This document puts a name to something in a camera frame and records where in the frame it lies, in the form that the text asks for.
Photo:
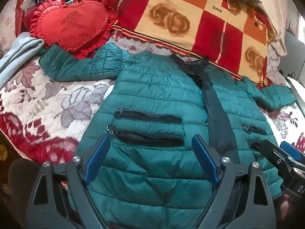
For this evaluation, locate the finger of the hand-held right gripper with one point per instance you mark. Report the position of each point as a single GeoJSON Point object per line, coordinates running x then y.
{"type": "Point", "coordinates": [270, 149]}
{"type": "Point", "coordinates": [289, 149]}

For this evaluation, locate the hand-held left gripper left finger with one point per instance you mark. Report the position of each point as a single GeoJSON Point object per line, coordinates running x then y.
{"type": "Point", "coordinates": [98, 156]}

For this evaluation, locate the red checked rose-print quilt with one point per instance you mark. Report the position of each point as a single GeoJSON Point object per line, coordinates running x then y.
{"type": "Point", "coordinates": [181, 16]}

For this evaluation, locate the light blue cloth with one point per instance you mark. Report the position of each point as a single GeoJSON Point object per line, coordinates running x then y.
{"type": "Point", "coordinates": [19, 52]}

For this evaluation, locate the white cloth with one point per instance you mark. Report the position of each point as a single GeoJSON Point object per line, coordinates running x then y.
{"type": "Point", "coordinates": [271, 0]}

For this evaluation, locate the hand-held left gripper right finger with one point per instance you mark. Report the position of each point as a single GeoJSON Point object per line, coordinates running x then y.
{"type": "Point", "coordinates": [205, 158]}

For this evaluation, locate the teal puffer jacket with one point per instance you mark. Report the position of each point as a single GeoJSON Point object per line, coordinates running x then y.
{"type": "Point", "coordinates": [152, 95]}

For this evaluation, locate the floral bed blanket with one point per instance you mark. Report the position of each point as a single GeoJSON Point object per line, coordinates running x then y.
{"type": "Point", "coordinates": [47, 105]}

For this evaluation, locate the person's right hand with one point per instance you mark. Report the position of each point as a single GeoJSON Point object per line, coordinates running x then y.
{"type": "Point", "coordinates": [286, 206]}

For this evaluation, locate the red heart-shaped pillow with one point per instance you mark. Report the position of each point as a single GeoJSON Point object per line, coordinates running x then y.
{"type": "Point", "coordinates": [71, 22]}

